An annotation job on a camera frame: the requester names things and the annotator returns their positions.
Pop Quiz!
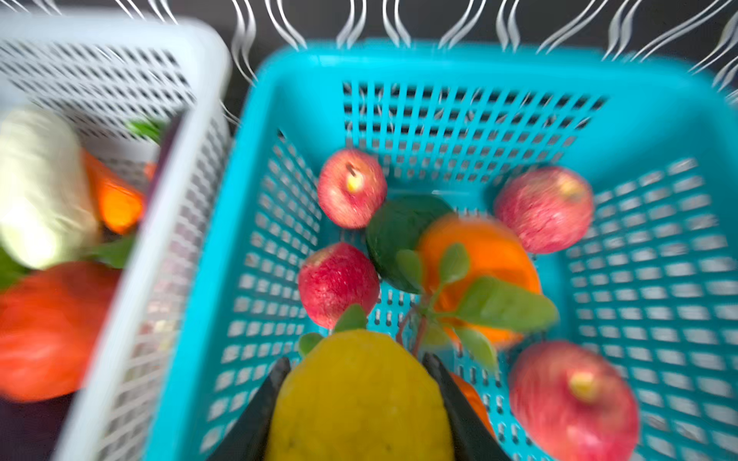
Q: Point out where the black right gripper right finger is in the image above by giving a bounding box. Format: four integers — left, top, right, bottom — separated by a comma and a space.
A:
422, 353, 510, 461

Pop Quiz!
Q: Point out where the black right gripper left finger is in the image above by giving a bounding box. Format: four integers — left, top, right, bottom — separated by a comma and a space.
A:
208, 357, 291, 461

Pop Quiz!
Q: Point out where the yellow lemon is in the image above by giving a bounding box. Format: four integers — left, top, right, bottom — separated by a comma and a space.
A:
264, 330, 455, 460

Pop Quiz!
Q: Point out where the orange mandarin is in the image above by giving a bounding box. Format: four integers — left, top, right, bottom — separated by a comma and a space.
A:
451, 373, 496, 438

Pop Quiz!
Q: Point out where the red apple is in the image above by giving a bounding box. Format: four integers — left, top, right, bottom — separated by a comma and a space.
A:
317, 149, 387, 230
298, 242, 380, 330
494, 166, 595, 255
509, 341, 640, 460

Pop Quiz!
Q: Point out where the orange with green leaves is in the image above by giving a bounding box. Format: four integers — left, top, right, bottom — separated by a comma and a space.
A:
396, 215, 559, 372

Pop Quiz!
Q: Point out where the dark green avocado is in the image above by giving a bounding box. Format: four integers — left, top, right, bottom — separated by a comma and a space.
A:
365, 195, 455, 294

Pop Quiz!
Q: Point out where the red tomato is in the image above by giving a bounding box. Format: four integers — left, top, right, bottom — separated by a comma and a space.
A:
1, 261, 122, 403

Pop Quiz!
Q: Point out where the orange carrot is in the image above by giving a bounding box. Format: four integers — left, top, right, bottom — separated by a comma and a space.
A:
83, 151, 145, 235

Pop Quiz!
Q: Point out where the teal plastic basket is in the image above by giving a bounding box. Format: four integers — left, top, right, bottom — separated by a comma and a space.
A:
145, 43, 737, 460

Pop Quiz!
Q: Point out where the grey white plastic basket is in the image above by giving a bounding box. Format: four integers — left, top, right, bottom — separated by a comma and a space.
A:
0, 10, 233, 461

